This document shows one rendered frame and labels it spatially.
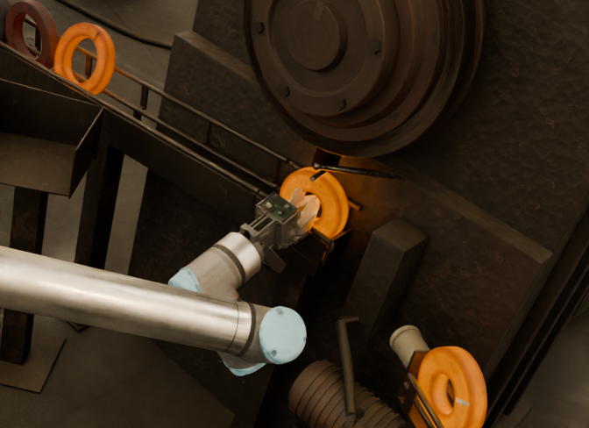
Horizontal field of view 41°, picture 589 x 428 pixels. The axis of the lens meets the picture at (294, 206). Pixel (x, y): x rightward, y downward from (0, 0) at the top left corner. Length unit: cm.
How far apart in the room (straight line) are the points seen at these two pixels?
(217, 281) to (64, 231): 126
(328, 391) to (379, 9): 71
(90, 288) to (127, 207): 157
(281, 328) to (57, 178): 68
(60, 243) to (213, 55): 99
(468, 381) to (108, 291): 58
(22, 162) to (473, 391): 106
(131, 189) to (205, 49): 112
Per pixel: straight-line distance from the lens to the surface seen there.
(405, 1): 133
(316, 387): 155
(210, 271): 142
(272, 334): 129
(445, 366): 136
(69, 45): 212
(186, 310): 125
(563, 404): 268
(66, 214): 269
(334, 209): 158
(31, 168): 180
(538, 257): 150
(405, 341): 147
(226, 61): 180
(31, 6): 216
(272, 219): 149
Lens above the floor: 159
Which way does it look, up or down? 32 degrees down
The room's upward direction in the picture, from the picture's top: 18 degrees clockwise
